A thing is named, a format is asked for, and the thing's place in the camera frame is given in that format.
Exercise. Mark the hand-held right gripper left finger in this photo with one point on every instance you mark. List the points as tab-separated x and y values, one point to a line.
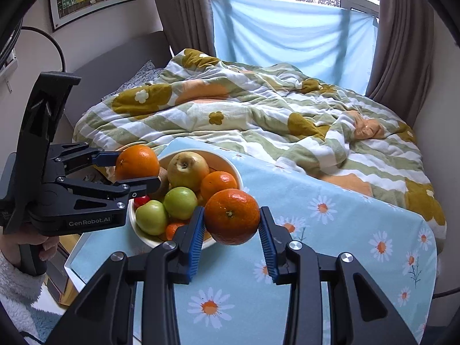
196	244

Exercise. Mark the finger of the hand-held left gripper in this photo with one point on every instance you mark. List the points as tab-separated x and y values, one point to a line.
106	160
143	184

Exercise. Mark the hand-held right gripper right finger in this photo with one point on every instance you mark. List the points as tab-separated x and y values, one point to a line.
267	244

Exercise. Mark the red tomato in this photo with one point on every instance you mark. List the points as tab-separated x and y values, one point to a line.
142	201

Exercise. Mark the kiwi with green sticker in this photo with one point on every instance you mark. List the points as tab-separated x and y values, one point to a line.
163	185

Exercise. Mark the large orange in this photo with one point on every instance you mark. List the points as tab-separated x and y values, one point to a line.
137	161

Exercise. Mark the small mandarin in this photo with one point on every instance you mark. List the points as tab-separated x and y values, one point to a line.
174	230

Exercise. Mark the green apple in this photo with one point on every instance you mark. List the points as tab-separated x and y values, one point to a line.
180	203
152	217

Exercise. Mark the yellow apple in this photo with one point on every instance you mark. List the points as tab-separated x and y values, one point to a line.
187	169

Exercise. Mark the cream oval bowl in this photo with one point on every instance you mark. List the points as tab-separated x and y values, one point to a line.
230	167

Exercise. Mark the person's left forearm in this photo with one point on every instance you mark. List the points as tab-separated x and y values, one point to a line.
18	287

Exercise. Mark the person's left hand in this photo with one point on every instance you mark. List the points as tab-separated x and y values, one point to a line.
10	244

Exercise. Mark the blue daisy print tablecloth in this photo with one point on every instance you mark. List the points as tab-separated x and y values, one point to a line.
323	258

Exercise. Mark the brown wooden furniture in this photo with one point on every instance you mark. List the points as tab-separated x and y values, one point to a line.
68	284

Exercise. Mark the grey patterned pillow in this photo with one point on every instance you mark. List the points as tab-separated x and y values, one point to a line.
140	75

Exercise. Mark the grey bed headboard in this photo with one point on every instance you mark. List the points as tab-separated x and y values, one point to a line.
118	54

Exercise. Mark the blue fuzzy cloth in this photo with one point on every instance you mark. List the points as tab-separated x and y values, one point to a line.
36	325

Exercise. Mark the green yellow floral blanket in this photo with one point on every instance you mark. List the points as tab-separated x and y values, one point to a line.
251	122

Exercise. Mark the brown curtain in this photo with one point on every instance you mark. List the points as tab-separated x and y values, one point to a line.
399	43
187	7

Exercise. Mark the light blue window cloth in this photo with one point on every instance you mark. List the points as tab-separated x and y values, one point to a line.
287	32

